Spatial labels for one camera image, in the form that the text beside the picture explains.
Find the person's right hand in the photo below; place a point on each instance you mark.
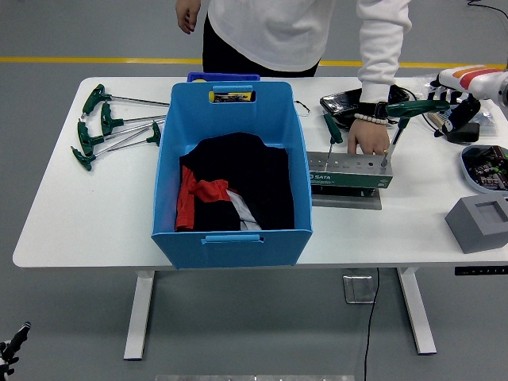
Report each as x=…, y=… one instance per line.
x=188, y=16

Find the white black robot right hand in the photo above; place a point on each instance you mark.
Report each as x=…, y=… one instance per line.
x=472, y=79

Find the person's left hand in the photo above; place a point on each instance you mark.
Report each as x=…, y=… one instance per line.
x=369, y=137

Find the black white robot left hand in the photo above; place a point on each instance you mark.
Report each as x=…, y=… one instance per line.
x=16, y=341

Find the green grey wrench stand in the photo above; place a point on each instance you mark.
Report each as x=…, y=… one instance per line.
x=345, y=178

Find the person's left forearm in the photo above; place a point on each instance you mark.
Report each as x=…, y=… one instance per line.
x=379, y=71

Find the blue plastic storage box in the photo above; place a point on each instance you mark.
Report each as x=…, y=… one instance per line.
x=222, y=254

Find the black wristwatch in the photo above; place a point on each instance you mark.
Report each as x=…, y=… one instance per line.
x=373, y=109

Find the clear plastic parts bag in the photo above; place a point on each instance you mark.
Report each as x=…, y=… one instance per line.
x=487, y=119

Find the black plastic tray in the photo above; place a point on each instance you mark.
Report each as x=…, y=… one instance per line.
x=337, y=105

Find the tan resistor strip bundle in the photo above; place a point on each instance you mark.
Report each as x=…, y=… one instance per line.
x=438, y=119

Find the black power adapter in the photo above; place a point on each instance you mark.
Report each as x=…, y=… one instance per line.
x=466, y=133

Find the dark blue plastic bin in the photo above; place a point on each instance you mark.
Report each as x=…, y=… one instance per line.
x=226, y=75

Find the person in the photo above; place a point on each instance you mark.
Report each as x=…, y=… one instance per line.
x=278, y=31

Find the pale blue oval tray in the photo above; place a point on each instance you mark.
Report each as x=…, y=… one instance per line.
x=466, y=170

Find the electronic parts heap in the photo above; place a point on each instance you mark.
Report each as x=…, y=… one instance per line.
x=488, y=170

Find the white table leg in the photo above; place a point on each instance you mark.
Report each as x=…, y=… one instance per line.
x=416, y=317
x=139, y=317

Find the black red white garment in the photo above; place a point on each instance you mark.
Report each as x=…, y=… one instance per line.
x=246, y=178

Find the grey foam block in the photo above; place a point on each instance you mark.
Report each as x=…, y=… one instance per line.
x=464, y=226

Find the metal floor plate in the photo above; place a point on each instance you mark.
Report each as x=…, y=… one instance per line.
x=357, y=289

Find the black table control panel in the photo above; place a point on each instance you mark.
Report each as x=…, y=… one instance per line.
x=480, y=270

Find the black plastic bracket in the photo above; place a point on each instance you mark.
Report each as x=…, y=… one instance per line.
x=346, y=122

